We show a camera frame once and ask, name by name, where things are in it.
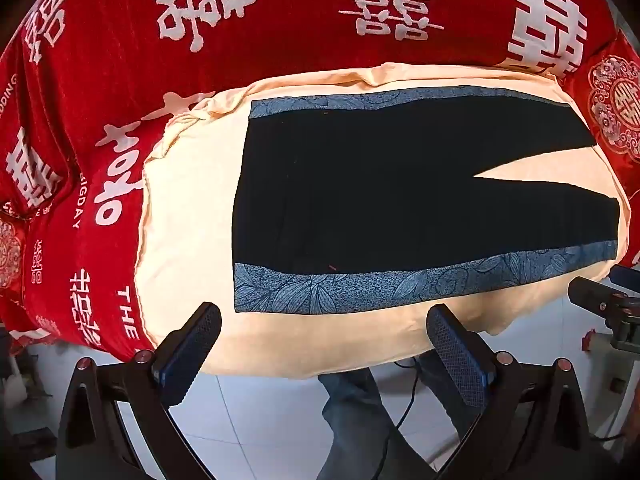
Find red printed blanket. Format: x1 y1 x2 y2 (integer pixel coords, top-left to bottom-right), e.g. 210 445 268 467
0 0 621 361

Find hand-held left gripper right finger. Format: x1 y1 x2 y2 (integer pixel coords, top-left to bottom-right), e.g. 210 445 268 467
426 304 594 480

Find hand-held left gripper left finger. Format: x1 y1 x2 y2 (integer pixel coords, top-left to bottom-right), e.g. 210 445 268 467
55 302 223 480

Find red pillow with gold pattern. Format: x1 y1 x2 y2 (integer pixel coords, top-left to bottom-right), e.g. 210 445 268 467
581 30 640 173

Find person's leg in jeans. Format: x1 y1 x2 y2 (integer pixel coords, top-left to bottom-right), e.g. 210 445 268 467
316 369 437 480

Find peach bed sheet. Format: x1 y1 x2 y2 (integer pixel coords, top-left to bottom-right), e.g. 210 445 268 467
135 62 632 378

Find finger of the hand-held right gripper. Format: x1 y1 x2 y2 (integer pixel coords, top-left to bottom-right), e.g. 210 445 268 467
568 276 640 331

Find black pants with blue stripes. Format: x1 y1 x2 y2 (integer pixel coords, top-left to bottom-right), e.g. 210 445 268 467
232 86 619 316

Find black cable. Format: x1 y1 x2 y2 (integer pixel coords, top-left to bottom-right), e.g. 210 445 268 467
376 357 426 466

